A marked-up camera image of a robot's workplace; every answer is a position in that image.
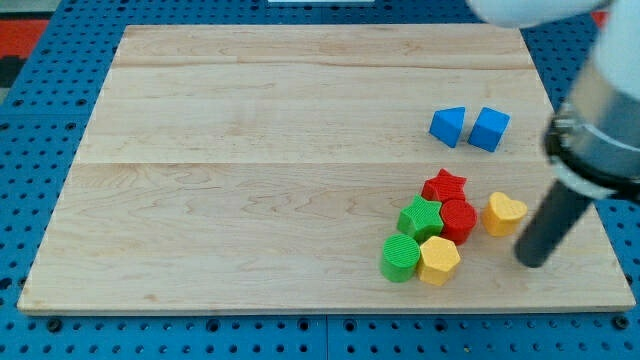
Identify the red star block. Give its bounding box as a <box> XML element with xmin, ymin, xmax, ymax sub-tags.
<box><xmin>421</xmin><ymin>168</ymin><xmax>467</xmax><ymax>203</ymax></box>

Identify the blue triangle block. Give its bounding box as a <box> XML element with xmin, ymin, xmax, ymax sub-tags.
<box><xmin>428</xmin><ymin>107</ymin><xmax>466</xmax><ymax>148</ymax></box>

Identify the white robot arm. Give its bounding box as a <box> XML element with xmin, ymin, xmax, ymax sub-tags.
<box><xmin>468</xmin><ymin>0</ymin><xmax>639</xmax><ymax>201</ymax></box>

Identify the yellow hexagon block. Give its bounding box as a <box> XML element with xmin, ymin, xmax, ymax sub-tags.
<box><xmin>416</xmin><ymin>236</ymin><xmax>461</xmax><ymax>286</ymax></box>

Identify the yellow heart block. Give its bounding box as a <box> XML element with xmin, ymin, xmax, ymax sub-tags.
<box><xmin>481</xmin><ymin>192</ymin><xmax>528</xmax><ymax>237</ymax></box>

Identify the wooden board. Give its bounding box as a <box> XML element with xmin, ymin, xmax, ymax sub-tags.
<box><xmin>17</xmin><ymin>24</ymin><xmax>635</xmax><ymax>316</ymax></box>

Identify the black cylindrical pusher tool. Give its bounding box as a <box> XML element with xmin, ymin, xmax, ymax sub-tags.
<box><xmin>514</xmin><ymin>181</ymin><xmax>592</xmax><ymax>268</ymax></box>

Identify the green cylinder block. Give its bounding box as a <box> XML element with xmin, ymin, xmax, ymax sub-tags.
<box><xmin>380</xmin><ymin>233</ymin><xmax>420</xmax><ymax>283</ymax></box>

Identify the red cylinder block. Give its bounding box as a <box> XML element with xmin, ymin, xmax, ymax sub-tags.
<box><xmin>440</xmin><ymin>199</ymin><xmax>477</xmax><ymax>246</ymax></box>

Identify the blue cube block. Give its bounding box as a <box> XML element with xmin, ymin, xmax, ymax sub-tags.
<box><xmin>467</xmin><ymin>107</ymin><xmax>511</xmax><ymax>152</ymax></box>

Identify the green star block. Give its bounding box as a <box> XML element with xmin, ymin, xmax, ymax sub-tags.
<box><xmin>396</xmin><ymin>195</ymin><xmax>444</xmax><ymax>244</ymax></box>

